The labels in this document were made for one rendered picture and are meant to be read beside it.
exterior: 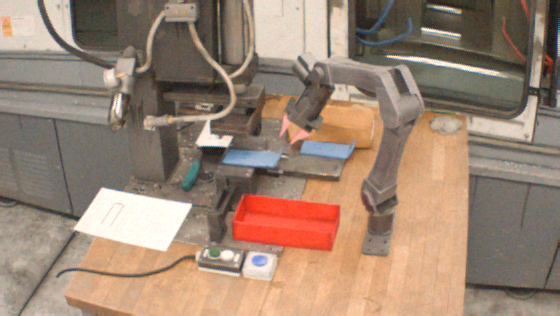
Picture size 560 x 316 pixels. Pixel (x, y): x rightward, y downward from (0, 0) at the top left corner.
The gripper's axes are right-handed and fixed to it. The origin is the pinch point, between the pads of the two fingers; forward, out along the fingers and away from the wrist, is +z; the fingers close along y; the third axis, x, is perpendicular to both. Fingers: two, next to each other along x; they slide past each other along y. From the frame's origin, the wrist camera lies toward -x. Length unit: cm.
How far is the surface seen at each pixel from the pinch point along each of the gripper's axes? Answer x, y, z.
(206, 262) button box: 38.4, 2.2, 17.4
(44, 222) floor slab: -67, 71, 165
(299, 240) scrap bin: 24.8, -14.5, 7.2
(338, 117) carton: -35.1, -12.9, 5.7
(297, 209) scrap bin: 13.4, -11.4, 8.0
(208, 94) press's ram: 3.5, 23.4, -0.4
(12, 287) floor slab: -14, 64, 162
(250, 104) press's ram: 3.7, 12.8, -4.7
